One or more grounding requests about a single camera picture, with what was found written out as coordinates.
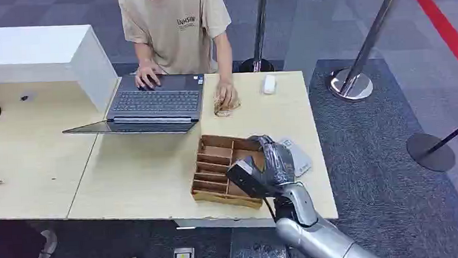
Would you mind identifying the person's left hand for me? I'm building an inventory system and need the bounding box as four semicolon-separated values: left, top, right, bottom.
214;78;240;110

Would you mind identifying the chrome stanchion with black base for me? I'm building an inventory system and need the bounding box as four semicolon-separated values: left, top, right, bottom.
235;0;276;74

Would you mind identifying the black camera cable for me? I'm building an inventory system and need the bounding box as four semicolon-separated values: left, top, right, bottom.
262;195;279;226

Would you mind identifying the person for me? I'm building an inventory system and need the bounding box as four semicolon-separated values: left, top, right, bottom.
118;0;241;116
0;212;142;258

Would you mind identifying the person's hand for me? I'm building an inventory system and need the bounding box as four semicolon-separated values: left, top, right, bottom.
214;78;240;110
134;62;166;92

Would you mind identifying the pale grey flat card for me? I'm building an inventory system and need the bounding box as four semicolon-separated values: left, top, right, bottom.
280;138;314;179

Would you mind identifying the red barrier belt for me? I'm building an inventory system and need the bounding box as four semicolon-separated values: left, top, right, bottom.
406;0;458;89

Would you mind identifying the small white box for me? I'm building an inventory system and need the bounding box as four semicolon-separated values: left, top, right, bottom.
262;73;278;95

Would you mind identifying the person's right hand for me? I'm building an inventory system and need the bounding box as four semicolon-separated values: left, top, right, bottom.
134;62;166;92

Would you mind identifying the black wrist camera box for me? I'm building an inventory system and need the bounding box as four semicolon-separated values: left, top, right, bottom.
225;155;275;202

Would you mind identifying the white desk riser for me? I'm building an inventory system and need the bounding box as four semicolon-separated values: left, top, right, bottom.
0;20;122;118

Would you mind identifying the wooden compartment box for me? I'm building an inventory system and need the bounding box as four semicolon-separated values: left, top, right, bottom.
187;131;270;214

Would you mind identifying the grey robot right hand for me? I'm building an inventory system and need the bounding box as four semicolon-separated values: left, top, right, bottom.
248;133;298;190

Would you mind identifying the dark grey laptop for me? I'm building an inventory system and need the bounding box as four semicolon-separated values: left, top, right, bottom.
59;70;209;141

